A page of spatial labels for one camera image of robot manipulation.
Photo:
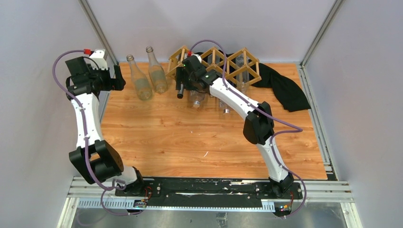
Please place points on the clear bottle blue label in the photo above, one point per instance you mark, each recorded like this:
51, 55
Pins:
196, 98

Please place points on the aluminium rail frame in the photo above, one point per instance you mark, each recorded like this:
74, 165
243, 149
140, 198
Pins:
83, 194

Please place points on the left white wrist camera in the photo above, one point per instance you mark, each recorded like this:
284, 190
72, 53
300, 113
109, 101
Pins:
99, 57

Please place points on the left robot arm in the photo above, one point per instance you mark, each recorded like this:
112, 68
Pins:
94, 158

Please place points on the black cloth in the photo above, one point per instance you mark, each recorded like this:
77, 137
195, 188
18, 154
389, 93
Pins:
287, 92

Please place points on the dark green wine bottle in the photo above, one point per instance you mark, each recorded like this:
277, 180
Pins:
180, 94

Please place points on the clear blue labelled bottle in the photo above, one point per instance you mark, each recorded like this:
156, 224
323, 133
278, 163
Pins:
225, 108

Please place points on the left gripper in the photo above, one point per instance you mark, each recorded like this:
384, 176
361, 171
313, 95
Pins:
105, 73

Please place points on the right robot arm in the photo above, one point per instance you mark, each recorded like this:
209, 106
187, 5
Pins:
258, 126

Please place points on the small clear glass bottle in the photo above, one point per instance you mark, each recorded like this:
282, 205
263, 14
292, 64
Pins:
242, 77

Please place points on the wooden lattice wine rack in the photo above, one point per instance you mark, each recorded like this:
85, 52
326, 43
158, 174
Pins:
232, 66

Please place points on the clear bottle black label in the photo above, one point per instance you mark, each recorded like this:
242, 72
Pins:
156, 72

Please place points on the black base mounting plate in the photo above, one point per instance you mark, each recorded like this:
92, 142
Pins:
209, 193

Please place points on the clear bottle white label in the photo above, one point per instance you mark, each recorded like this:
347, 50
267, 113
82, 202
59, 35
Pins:
139, 79

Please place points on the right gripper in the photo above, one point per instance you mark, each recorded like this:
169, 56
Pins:
186, 86

